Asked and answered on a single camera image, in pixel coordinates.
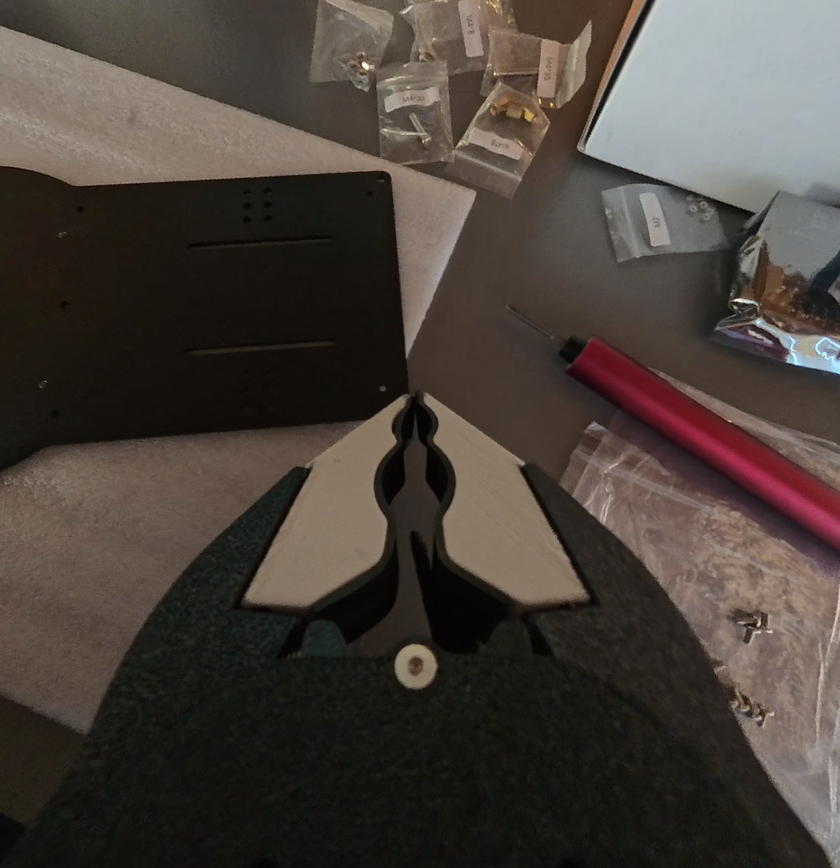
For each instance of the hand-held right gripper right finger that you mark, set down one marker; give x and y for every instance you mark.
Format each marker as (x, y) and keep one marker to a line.
(508, 536)

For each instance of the large clear plastic bag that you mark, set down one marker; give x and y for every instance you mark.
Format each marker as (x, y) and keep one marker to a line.
(698, 576)

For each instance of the small labelled nut bag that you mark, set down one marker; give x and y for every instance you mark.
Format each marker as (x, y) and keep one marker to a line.
(637, 224)

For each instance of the magenta electric screwdriver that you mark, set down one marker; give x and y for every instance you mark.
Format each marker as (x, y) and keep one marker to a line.
(698, 413)

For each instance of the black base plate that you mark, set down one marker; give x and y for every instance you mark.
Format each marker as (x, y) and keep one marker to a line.
(155, 305)

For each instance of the silver foil bag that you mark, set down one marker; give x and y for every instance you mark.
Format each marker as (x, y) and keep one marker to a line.
(779, 298)

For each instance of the pile of small screw bags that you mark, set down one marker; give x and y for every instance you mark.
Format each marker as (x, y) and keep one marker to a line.
(413, 115)

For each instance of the orange and white cardboard box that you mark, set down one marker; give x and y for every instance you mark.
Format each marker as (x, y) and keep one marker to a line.
(732, 88)

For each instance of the white foam sheet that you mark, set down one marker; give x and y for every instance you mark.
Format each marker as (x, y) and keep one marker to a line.
(88, 122)

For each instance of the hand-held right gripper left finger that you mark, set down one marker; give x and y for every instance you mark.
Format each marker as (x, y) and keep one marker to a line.
(325, 529)

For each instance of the cluster of loose screws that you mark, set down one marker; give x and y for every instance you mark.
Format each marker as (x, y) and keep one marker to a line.
(749, 620)

